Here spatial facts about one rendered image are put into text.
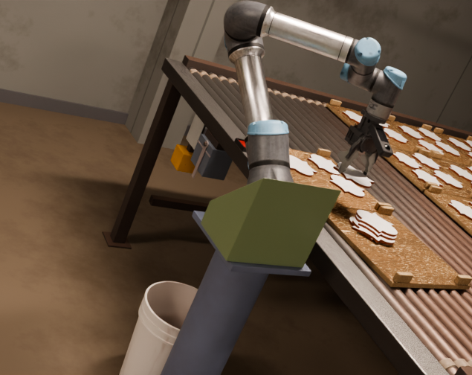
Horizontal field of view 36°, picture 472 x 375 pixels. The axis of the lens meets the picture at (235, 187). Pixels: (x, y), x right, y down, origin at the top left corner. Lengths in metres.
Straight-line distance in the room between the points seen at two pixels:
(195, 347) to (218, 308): 0.15
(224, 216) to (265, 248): 0.14
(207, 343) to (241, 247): 0.38
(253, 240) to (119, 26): 2.98
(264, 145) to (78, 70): 2.85
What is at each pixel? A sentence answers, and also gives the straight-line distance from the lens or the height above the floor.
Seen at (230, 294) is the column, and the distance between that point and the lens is 2.09.
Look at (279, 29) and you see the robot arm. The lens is 2.21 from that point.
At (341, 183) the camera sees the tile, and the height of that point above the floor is 0.94.
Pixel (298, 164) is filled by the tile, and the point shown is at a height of 0.94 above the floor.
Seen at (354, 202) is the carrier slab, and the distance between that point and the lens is 2.53.
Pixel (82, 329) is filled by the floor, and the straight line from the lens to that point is 2.97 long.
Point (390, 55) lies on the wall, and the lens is 5.86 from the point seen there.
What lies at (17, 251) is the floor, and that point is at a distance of 3.30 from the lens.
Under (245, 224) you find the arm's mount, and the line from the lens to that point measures 1.88.
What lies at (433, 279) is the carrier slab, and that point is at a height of 0.94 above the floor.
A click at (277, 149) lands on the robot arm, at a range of 2.03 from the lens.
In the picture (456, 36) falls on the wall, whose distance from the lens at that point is 6.21.
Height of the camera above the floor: 1.76
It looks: 22 degrees down
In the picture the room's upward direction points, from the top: 24 degrees clockwise
